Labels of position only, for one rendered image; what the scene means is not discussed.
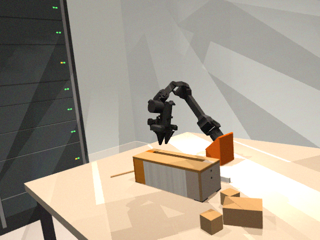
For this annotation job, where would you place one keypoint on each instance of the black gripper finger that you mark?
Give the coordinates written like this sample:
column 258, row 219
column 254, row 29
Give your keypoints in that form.
column 160, row 136
column 168, row 136

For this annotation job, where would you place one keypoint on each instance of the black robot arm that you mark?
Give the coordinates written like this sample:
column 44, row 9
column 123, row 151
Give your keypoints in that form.
column 209, row 126

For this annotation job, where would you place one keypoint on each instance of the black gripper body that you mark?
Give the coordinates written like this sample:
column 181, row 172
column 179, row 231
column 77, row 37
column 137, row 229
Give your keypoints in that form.
column 164, row 124

